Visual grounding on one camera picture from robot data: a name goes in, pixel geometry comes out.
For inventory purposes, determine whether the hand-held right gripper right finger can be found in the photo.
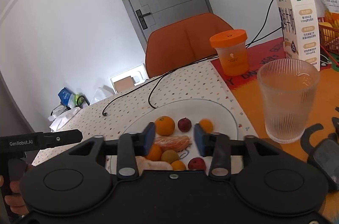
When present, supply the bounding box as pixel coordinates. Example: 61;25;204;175
193;123;283;180

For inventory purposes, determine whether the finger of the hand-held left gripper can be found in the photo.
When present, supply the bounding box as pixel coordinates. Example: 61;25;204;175
43;129;83;149

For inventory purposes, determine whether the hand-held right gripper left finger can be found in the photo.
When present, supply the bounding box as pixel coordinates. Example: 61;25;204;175
67;122;157;179

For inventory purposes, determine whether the small orange kumquat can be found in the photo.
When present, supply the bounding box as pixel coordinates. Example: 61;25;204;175
171;160;186;171
146;144;163;161
199;119;214;134

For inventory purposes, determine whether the large orange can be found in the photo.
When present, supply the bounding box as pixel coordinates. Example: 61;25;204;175
154;116;176;136

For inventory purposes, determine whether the dark red plum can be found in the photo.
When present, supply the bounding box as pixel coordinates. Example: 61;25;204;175
177;118;192;132

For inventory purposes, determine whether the peeled citrus segment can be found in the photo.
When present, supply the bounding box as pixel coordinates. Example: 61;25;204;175
154;135;192;152

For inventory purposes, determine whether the red plum front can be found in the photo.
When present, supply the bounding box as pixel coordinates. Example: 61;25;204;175
188;157;206;171

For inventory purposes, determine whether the yellow-green round fruit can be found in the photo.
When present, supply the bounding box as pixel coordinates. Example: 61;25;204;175
161;150;180;164

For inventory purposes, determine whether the pale peach fruit piece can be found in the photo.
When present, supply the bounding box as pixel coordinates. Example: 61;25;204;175
136;156;173;171

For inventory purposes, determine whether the white plate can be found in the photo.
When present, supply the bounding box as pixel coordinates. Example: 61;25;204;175
106;99;238;175

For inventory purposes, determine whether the person's left hand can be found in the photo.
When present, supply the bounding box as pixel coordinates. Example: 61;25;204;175
0;160;34;216

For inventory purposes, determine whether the white plastic bag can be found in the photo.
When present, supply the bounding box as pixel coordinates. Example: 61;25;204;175
48;105;80;132

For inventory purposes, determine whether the blue plastic bag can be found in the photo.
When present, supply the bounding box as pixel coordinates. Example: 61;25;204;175
58;88;76;108

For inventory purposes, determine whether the green packet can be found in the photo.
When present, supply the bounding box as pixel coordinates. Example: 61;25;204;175
74;94;86;108

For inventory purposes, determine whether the clear plastic bag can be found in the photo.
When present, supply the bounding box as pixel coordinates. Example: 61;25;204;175
91;86;115;104

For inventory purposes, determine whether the white cardboard box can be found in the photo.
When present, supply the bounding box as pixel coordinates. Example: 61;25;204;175
110;64;147;95

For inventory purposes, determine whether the orange and red printed mat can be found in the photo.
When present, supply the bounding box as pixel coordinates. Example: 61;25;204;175
210;37;339;224

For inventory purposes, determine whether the dotted white tablecloth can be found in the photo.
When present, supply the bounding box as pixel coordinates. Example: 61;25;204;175
32;60;258;167

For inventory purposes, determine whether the orange-lidded plastic cup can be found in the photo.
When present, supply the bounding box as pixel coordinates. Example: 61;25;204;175
210;29;249;77

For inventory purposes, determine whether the ribbed clear glass cup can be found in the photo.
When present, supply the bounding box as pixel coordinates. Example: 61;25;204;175
257;59;321;143

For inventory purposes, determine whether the orange chair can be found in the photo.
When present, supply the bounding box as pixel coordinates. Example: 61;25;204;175
145;13;235;79

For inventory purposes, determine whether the black device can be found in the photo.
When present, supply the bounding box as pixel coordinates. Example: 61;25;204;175
307;138;339;194

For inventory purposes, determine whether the white milk carton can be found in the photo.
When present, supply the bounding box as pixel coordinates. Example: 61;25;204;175
274;0;321;71

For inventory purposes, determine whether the yellow snack bag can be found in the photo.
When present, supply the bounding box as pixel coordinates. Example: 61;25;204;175
319;0;339;26

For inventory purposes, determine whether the black cable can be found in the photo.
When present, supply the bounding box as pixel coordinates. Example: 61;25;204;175
103;0;277;116
148;26;284;109

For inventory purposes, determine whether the black door handle lock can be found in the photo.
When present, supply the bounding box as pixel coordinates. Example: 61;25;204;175
136;9;152;30

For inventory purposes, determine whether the red wire basket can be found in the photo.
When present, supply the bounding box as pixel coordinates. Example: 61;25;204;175
318;17;339;53

